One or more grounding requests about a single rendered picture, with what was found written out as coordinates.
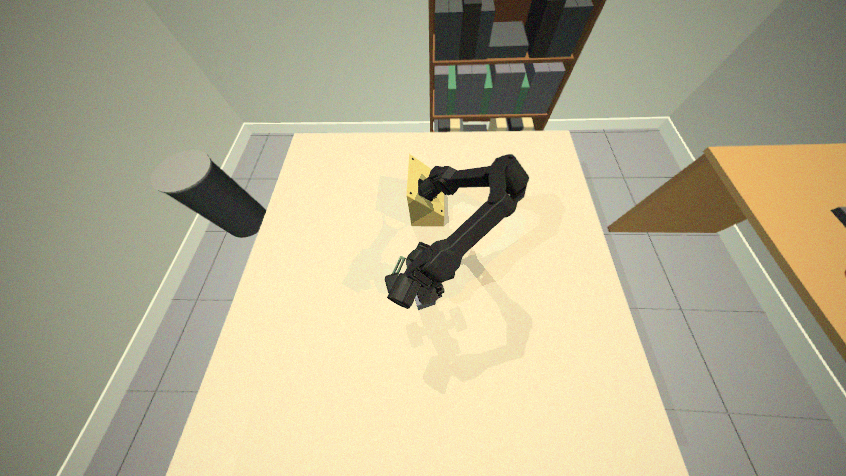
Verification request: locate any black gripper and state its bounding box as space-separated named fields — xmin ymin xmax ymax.
xmin=384 ymin=272 xmax=455 ymax=294

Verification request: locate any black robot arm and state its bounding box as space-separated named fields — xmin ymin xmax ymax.
xmin=387 ymin=154 xmax=529 ymax=309

